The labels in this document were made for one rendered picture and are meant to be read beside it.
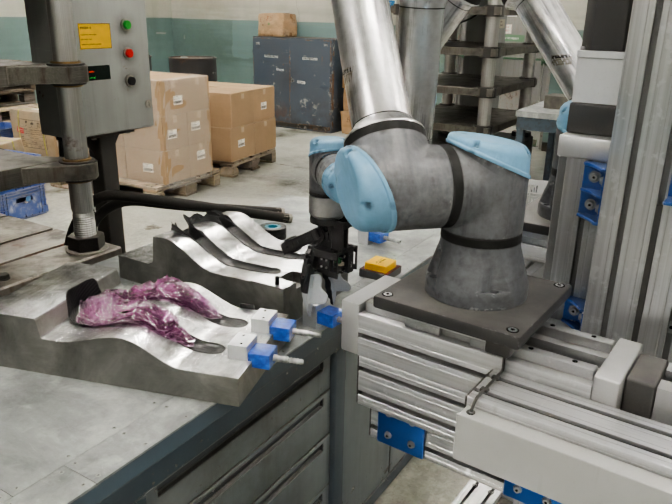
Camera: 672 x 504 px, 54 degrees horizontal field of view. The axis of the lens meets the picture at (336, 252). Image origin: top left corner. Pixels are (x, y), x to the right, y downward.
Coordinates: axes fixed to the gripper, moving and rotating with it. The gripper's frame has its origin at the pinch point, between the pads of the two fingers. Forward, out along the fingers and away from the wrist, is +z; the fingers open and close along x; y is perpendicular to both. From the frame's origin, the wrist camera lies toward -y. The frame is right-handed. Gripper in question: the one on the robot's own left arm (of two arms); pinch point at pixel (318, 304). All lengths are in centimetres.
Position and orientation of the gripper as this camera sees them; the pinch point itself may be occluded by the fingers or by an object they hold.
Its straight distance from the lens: 140.3
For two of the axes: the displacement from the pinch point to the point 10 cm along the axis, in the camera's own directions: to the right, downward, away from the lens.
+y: 8.1, 2.1, -5.5
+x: 5.9, -2.6, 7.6
